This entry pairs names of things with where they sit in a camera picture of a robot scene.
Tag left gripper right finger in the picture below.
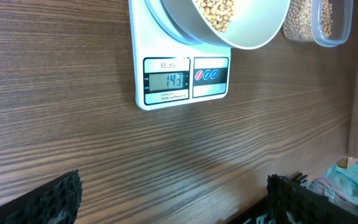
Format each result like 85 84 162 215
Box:
267 174 358 224

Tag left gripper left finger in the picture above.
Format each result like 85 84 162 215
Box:
0 170 83 224

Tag white digital kitchen scale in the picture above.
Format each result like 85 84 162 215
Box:
129 0 231 110

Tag white bowl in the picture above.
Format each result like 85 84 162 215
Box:
162 0 290 50

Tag soybeans in bowl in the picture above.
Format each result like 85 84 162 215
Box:
194 0 236 33

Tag soybeans pile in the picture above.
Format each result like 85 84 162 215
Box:
282 0 333 42

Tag clear plastic container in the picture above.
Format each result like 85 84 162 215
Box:
282 0 354 49

